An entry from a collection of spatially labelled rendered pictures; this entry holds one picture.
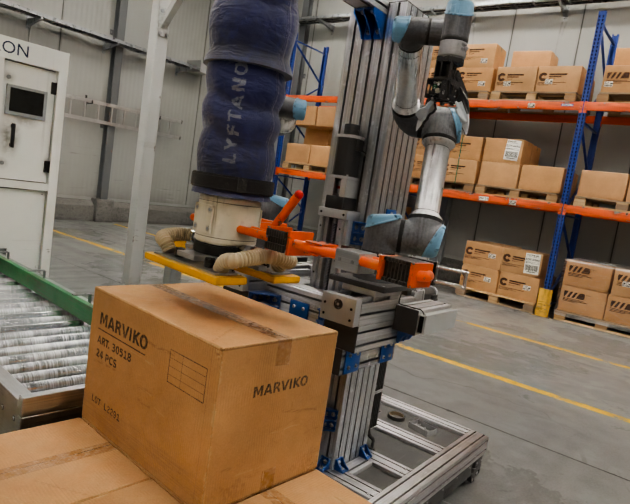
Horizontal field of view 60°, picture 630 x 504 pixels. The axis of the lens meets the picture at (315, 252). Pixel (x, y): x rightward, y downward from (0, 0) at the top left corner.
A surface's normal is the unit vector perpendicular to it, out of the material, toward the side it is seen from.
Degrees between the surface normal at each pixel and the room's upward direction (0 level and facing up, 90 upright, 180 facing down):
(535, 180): 91
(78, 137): 90
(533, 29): 90
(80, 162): 92
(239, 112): 70
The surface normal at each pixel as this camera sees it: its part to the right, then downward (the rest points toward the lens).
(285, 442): 0.73, 0.18
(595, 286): -0.61, 0.00
